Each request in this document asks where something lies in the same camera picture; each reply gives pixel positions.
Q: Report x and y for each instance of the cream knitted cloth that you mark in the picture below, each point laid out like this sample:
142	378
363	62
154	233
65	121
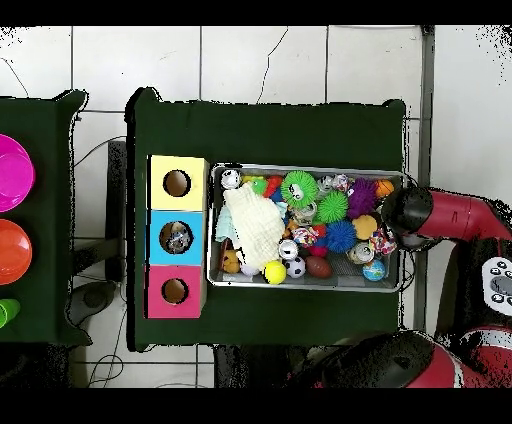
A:
254	228

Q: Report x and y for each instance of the bag of coloured spiky balls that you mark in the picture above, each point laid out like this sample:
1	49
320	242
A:
264	188

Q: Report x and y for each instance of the green spiky ball with eyes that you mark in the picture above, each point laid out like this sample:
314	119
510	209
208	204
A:
299	190

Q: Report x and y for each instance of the brown toy football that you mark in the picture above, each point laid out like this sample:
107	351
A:
318	267

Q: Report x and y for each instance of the purple spiky ball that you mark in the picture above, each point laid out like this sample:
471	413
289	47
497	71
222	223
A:
362	198

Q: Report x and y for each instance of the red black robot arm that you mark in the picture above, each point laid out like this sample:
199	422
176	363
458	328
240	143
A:
456	220

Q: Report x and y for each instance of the wooden box with three holes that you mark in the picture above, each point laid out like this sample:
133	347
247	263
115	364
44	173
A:
192	224

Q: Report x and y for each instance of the clear mesh bin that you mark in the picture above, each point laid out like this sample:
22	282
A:
218	280

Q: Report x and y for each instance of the red silver soda can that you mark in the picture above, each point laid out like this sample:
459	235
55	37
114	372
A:
231	179

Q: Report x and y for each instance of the yellow ball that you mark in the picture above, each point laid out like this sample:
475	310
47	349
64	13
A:
274	273

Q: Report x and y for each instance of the small soccer ball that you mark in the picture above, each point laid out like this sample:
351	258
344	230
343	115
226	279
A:
295	267

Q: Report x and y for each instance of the plain green spiky ball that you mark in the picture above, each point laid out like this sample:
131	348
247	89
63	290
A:
333	206

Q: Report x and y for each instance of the blue spiky ball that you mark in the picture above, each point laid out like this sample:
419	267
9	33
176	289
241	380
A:
341	237

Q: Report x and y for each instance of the small globe ball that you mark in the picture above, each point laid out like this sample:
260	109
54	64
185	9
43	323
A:
374	270

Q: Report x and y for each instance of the orange plate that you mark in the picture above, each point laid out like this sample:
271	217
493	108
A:
12	252

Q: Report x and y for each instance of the pink plate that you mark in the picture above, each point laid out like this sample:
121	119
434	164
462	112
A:
12	172

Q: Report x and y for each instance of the green cup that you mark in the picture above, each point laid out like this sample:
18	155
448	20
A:
6	312

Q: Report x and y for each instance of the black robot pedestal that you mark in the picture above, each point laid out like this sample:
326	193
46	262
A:
256	368

